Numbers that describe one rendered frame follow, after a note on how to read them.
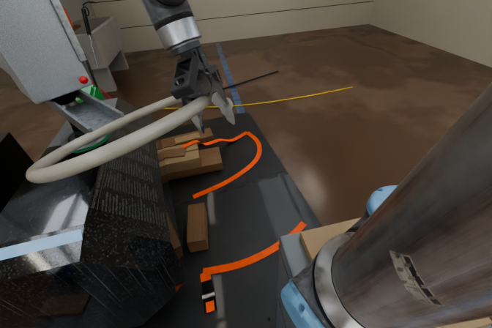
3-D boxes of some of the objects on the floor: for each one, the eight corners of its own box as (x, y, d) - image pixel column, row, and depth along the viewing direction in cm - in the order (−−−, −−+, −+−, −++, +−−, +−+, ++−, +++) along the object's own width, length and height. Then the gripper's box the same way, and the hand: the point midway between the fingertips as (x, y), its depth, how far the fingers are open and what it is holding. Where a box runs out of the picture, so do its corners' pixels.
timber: (209, 249, 160) (205, 239, 153) (190, 252, 159) (186, 243, 152) (206, 211, 184) (204, 202, 176) (191, 214, 182) (187, 204, 175)
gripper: (218, 32, 57) (249, 113, 65) (170, 53, 62) (203, 126, 70) (206, 34, 50) (241, 125, 58) (151, 58, 55) (191, 139, 62)
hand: (215, 127), depth 61 cm, fingers open, 8 cm apart
